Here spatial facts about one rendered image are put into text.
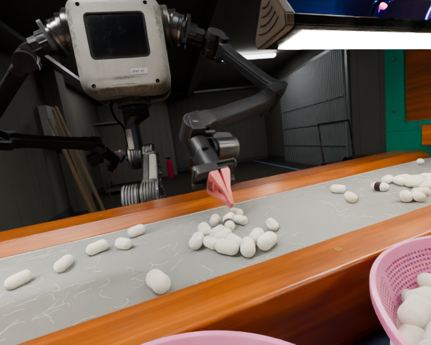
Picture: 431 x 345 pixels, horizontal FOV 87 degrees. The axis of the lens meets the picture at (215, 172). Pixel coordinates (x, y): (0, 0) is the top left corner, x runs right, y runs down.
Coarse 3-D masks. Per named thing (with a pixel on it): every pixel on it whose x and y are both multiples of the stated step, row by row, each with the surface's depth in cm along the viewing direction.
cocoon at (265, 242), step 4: (268, 232) 34; (272, 232) 34; (260, 236) 33; (264, 236) 33; (268, 236) 33; (272, 236) 33; (276, 236) 34; (260, 240) 33; (264, 240) 32; (268, 240) 32; (272, 240) 33; (276, 240) 34; (260, 244) 32; (264, 244) 32; (268, 244) 32; (272, 244) 33; (260, 248) 33; (264, 248) 32; (268, 248) 32
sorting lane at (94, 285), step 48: (288, 192) 61; (384, 192) 51; (96, 240) 46; (144, 240) 42; (288, 240) 35; (0, 288) 32; (48, 288) 31; (96, 288) 29; (144, 288) 28; (0, 336) 23
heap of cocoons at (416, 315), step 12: (420, 276) 24; (420, 288) 22; (408, 300) 20; (420, 300) 20; (396, 312) 21; (408, 312) 19; (420, 312) 19; (408, 324) 19; (420, 324) 19; (408, 336) 18; (420, 336) 18
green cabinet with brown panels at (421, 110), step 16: (384, 64) 92; (400, 64) 86; (416, 64) 83; (400, 80) 87; (416, 80) 84; (400, 96) 88; (416, 96) 85; (400, 112) 89; (416, 112) 86; (400, 128) 90; (416, 128) 85
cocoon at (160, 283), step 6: (156, 270) 28; (150, 276) 27; (156, 276) 27; (162, 276) 26; (150, 282) 27; (156, 282) 26; (162, 282) 26; (168, 282) 26; (156, 288) 26; (162, 288) 26; (168, 288) 26
